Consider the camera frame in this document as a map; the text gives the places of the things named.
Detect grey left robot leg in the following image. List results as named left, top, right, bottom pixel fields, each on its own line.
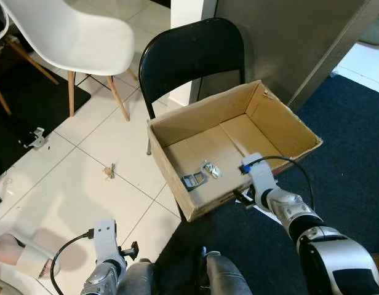
left=116, top=258, right=154, bottom=295

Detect grey robot leg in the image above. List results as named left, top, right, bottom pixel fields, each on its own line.
left=199, top=247, right=252, bottom=295
left=116, top=258, right=154, bottom=295

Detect crumpled silver wrapper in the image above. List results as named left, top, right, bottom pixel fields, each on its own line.
left=202, top=161, right=223, bottom=179

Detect small brown paper scrap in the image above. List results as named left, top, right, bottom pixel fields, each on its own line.
left=102, top=163, right=118, bottom=180

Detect grey right robot leg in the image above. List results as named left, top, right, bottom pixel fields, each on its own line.
left=199, top=247, right=252, bottom=295

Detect open brown cardboard box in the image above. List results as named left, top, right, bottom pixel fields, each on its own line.
left=146, top=80, right=323, bottom=222

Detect white slipper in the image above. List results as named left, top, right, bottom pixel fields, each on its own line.
left=0, top=237, right=61, bottom=295

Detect dark carpet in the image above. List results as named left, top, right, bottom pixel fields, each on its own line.
left=154, top=74, right=379, bottom=295

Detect person's bare foot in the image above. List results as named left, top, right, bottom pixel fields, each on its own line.
left=0, top=234, right=54, bottom=274

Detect black metal chair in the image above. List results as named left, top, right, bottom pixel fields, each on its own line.
left=138, top=17, right=246, bottom=155

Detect dark grey cabinet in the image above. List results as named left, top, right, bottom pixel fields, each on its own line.
left=214, top=0, right=379, bottom=111

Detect black floor mat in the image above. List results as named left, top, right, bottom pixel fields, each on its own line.
left=0, top=55, right=92, bottom=182

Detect chair with thin wooden legs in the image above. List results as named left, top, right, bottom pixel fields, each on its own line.
left=0, top=6, right=60, bottom=116

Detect white plastic chair wooden legs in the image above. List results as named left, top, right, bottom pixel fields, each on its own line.
left=0, top=0, right=139, bottom=122

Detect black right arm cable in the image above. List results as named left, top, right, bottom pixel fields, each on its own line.
left=254, top=155, right=315, bottom=213

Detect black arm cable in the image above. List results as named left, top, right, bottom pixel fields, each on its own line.
left=50, top=229, right=95, bottom=295
left=254, top=155, right=315, bottom=213

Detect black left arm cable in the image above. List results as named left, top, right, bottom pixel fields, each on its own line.
left=50, top=229, right=95, bottom=295

